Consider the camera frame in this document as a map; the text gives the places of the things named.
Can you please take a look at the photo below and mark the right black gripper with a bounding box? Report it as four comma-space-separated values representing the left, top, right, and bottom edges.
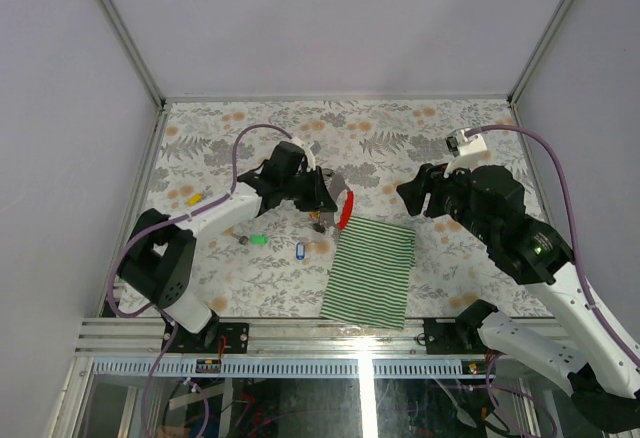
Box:
395, 155, 497, 244

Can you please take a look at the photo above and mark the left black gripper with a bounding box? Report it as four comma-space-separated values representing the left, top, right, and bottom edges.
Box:
283, 166, 339, 213

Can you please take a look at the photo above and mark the red handled silver keyring carabiner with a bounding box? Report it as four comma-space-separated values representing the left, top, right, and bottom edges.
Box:
318, 169, 355, 231

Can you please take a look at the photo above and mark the blue tagged key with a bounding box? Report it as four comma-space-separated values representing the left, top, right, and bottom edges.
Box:
295, 241, 319, 261

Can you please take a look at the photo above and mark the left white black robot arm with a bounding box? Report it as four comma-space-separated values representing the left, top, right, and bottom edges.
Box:
115, 140, 338, 353

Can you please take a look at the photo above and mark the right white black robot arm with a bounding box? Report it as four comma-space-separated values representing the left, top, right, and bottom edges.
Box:
397, 164, 639, 434

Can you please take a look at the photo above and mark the green tagged key on table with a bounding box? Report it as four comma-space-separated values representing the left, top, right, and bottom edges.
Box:
234, 235, 269, 246

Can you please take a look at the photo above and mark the floral table mat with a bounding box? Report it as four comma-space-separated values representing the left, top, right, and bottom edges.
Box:
141, 99, 546, 318

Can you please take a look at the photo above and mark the green striped cloth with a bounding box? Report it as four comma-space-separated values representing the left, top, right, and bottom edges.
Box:
320, 216, 415, 330

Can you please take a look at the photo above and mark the yellow tag on table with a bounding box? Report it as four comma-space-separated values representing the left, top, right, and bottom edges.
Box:
186, 191, 209, 207

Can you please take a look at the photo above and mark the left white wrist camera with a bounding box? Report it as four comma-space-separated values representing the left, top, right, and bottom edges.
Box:
289, 137, 317, 170

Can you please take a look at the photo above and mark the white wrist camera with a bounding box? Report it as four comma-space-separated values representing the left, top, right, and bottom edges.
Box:
289, 137, 317, 170
444, 128, 488, 177

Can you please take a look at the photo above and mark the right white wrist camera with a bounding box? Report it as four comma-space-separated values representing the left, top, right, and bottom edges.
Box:
444, 128, 488, 177

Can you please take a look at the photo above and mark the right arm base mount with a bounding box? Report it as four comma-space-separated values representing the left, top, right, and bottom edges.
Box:
415, 299, 498, 355

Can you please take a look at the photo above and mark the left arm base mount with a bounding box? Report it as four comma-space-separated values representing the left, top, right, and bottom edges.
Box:
168, 314, 250, 356

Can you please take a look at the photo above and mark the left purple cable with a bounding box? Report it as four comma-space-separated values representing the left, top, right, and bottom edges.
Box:
107, 124, 301, 438

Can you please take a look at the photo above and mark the aluminium front rail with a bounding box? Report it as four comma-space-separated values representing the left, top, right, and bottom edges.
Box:
75, 317, 425, 358

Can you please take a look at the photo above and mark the white slotted cable duct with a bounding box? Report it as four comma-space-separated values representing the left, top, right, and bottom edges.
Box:
93, 360, 464, 377

